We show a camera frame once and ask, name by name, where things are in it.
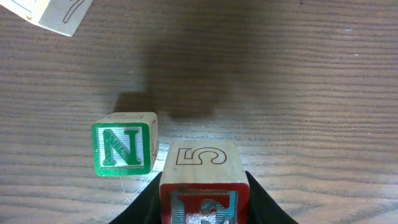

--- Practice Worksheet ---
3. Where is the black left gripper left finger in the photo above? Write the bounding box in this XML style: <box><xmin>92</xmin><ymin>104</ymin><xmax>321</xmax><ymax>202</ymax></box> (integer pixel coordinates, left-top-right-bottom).
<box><xmin>109</xmin><ymin>172</ymin><xmax>162</xmax><ymax>224</ymax></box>

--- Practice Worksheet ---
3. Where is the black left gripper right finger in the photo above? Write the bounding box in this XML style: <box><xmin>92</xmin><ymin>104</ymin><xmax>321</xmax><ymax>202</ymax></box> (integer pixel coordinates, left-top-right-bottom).
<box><xmin>246</xmin><ymin>171</ymin><xmax>298</xmax><ymax>224</ymax></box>

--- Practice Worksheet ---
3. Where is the red E wooden block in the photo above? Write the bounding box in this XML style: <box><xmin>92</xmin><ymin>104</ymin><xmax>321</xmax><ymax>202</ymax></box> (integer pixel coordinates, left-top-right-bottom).
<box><xmin>159</xmin><ymin>140</ymin><xmax>250</xmax><ymax>223</ymax></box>

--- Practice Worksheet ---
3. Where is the green N wooden block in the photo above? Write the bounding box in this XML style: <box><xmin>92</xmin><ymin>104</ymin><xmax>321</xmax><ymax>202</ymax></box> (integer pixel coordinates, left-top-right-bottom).
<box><xmin>91</xmin><ymin>112</ymin><xmax>159</xmax><ymax>177</ymax></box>

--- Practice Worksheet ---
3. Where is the green J wooden block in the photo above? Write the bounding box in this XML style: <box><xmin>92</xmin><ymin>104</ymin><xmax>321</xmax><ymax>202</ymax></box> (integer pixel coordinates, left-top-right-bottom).
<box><xmin>1</xmin><ymin>0</ymin><xmax>93</xmax><ymax>37</ymax></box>

